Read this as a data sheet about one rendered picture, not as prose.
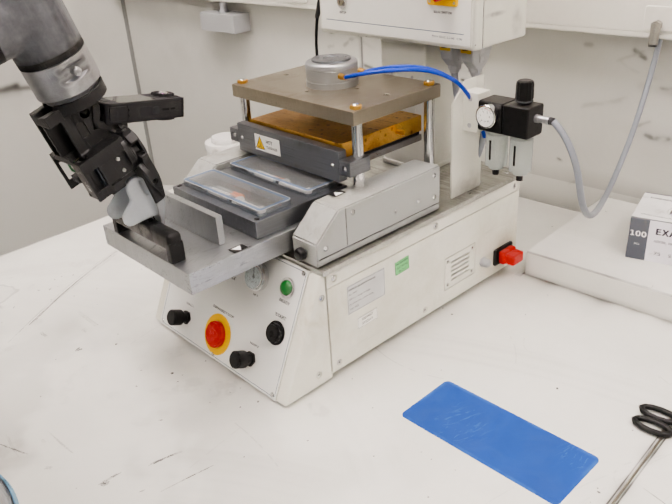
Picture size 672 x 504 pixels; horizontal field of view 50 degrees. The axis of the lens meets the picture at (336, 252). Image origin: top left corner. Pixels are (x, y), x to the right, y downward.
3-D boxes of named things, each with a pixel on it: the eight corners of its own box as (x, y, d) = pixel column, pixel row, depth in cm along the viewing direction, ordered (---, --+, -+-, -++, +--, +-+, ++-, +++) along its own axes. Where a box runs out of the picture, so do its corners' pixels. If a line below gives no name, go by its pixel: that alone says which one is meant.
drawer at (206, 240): (269, 187, 119) (264, 143, 116) (362, 222, 105) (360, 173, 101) (107, 249, 102) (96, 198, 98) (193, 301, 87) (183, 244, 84)
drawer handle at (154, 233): (127, 227, 99) (121, 200, 97) (186, 259, 89) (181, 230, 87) (114, 231, 98) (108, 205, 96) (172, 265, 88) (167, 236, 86)
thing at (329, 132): (331, 117, 123) (327, 62, 119) (429, 142, 109) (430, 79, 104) (251, 143, 113) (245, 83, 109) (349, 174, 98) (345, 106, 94)
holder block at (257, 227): (262, 170, 116) (260, 155, 115) (348, 201, 103) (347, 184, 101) (175, 201, 106) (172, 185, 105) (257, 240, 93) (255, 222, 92)
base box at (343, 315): (377, 216, 150) (374, 138, 143) (531, 272, 125) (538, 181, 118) (155, 319, 119) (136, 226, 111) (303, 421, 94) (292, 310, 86)
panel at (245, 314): (160, 321, 117) (185, 212, 114) (276, 401, 97) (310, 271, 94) (150, 322, 116) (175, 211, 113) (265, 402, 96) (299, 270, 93)
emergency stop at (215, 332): (210, 341, 108) (216, 316, 108) (225, 351, 106) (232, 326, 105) (201, 341, 107) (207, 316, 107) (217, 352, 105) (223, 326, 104)
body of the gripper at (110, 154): (72, 192, 88) (18, 108, 80) (126, 153, 92) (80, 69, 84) (105, 207, 83) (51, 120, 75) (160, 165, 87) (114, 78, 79)
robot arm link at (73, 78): (62, 35, 81) (100, 42, 76) (82, 70, 84) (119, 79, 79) (7, 68, 78) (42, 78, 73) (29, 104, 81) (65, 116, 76)
